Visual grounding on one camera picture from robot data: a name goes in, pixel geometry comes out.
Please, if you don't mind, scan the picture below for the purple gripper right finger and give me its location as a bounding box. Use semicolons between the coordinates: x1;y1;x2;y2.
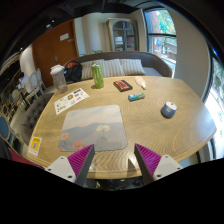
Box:
133;143;184;186

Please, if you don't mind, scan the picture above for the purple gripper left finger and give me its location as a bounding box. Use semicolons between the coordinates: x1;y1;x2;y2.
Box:
46;143;96;188

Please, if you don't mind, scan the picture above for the floral mouse pad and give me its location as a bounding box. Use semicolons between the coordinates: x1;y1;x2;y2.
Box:
59;105;128;152

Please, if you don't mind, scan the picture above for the yellow QR code sticker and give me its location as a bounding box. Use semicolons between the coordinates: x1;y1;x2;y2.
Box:
28;137;42;156

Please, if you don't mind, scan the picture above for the blue white round jar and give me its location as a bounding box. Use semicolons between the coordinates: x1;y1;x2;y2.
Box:
161;101;177;118

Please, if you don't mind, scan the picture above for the white sticker sheet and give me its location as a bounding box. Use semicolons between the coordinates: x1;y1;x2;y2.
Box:
54;88;89;115

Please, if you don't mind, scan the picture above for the grey tufted chair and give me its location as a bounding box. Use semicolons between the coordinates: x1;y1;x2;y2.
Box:
20;93;53;145

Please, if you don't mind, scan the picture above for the green blue small pack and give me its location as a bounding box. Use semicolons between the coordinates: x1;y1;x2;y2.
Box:
128;93;145;102

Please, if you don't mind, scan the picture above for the black red card box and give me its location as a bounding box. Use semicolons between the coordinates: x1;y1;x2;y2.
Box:
114;80;132;92

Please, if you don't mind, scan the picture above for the white tube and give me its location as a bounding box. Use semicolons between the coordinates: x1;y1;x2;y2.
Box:
135;76;146;89

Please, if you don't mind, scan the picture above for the black backpack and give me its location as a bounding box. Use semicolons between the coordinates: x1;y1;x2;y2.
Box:
64;61;82;83

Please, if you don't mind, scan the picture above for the clear shaker bottle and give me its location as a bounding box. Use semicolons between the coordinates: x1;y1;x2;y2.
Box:
50;65;68;94

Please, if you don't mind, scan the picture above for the green water bottle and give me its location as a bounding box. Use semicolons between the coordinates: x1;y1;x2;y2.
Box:
91;64;104;88

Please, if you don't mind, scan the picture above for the striped cushion left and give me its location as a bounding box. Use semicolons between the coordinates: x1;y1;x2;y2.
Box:
81;59;103;80

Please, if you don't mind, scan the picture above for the striped cushion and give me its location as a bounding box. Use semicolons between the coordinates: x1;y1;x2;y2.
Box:
101;59;125;77
81;59;103;80
120;59;145;76

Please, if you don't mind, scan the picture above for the grey curved sofa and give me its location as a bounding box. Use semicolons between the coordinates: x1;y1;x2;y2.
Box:
64;51;172;78

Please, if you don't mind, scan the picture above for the striped cushion right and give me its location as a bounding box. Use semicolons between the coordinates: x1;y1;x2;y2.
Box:
120;59;145;76

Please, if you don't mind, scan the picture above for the striped cushion middle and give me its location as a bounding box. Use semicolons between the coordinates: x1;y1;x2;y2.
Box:
101;59;125;77

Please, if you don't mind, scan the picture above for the brown wooden door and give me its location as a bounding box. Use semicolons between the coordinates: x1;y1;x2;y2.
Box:
32;20;78;87

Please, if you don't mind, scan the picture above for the wooden glass cabinet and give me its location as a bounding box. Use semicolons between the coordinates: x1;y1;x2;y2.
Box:
107;18;139;51

